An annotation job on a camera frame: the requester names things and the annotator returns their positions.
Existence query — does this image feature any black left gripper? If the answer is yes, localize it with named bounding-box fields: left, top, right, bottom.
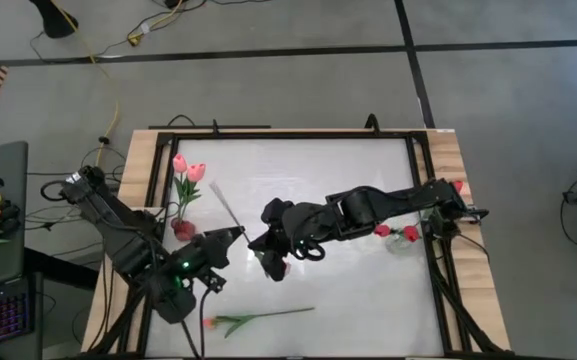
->
left=189, top=224, right=248, bottom=275

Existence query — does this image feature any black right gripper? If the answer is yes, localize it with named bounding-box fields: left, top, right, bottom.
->
left=246, top=197, right=332, bottom=255

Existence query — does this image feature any long green foreground stem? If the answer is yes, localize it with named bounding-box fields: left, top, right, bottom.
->
left=201, top=306, right=316, bottom=340

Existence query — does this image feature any red artificial tulip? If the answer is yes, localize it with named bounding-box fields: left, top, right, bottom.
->
left=417, top=178, right=467, bottom=236
left=398, top=225, right=422, bottom=246
left=373, top=223, right=400, bottom=241

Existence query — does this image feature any red ribbed glass vase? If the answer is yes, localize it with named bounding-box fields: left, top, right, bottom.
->
left=170, top=217, right=198, bottom=242

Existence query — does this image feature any clear cut glass vase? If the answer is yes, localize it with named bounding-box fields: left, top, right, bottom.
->
left=384, top=230, right=414, bottom=255

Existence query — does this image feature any black stand base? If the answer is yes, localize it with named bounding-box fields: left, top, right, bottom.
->
left=27, top=0, right=80, bottom=40

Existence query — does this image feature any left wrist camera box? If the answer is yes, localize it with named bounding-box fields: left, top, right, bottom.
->
left=196, top=268, right=228, bottom=295

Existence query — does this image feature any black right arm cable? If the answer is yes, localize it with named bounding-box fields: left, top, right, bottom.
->
left=291, top=238, right=328, bottom=263

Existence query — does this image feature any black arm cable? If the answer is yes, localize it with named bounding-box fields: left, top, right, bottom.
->
left=180, top=287, right=219, bottom=360
left=291, top=238, right=328, bottom=263

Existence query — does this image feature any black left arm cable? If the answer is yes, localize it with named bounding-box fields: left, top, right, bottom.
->
left=180, top=287, right=219, bottom=360

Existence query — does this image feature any black aluminium table frame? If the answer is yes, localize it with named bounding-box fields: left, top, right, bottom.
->
left=81, top=125, right=515, bottom=360

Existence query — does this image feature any yellow cable with plug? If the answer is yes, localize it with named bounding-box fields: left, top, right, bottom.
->
left=126, top=0, right=185, bottom=48

